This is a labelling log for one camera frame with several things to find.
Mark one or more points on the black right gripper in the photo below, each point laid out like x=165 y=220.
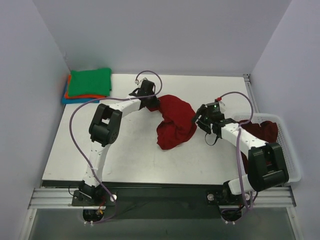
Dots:
x=204 y=119

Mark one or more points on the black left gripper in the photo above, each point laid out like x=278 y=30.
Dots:
x=153 y=102

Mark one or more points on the bright red t shirt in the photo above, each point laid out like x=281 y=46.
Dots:
x=177 y=126

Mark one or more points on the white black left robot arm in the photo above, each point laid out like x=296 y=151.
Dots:
x=104 y=130

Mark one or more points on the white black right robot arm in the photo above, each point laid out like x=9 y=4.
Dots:
x=261 y=165

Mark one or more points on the folded green t shirt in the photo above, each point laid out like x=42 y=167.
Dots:
x=95 y=82

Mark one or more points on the dark red t shirt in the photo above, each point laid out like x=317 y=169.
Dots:
x=266 y=131

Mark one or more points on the white plastic laundry basket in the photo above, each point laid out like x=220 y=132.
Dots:
x=283 y=139

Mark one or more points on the folded orange t shirt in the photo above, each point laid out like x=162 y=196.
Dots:
x=81 y=96

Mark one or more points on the folded blue t shirt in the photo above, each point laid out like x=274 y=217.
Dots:
x=75 y=100

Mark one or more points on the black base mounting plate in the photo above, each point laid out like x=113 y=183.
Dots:
x=164 y=203

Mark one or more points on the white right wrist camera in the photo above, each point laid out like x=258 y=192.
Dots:
x=222 y=105

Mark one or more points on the aluminium right side rail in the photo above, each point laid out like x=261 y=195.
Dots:
x=250 y=92

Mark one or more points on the aluminium front frame rail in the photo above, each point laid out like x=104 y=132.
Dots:
x=59 y=198

